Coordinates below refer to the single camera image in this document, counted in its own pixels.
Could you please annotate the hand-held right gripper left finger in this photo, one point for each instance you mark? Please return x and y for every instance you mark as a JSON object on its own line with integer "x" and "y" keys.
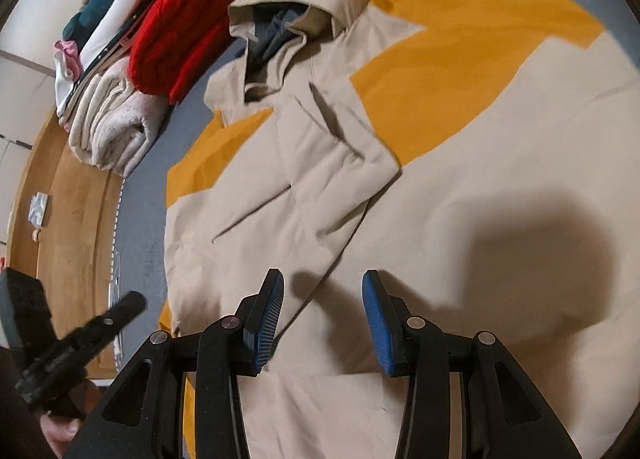
{"x": 265, "y": 319}

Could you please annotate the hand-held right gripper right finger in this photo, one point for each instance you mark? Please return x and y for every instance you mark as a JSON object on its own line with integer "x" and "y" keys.
{"x": 377, "y": 319}

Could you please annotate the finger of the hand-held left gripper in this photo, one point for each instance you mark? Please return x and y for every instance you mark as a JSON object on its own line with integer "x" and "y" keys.
{"x": 100, "y": 326}

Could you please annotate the beige and yellow coat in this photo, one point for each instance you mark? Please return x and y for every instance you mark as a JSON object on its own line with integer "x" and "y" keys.
{"x": 450, "y": 189}

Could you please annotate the person's left hand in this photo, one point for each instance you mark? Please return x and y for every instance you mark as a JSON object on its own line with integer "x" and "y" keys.
{"x": 60, "y": 431}

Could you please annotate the blue quilted bedcover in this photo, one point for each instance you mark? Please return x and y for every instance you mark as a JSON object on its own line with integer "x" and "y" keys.
{"x": 145, "y": 239}

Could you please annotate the small white crumpled packet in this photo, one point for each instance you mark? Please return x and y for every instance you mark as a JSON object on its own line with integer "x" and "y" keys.
{"x": 39, "y": 209}

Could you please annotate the folded cream fleece garment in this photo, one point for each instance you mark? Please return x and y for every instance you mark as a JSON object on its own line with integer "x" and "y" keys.
{"x": 115, "y": 129}

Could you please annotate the pink garment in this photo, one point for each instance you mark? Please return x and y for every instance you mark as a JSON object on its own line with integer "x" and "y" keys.
{"x": 67, "y": 51}

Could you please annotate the folded white garment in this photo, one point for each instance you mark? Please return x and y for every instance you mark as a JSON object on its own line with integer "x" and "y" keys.
{"x": 125, "y": 4}

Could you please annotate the wooden bed frame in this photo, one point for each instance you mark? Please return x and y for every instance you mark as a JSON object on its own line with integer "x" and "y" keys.
{"x": 70, "y": 239}

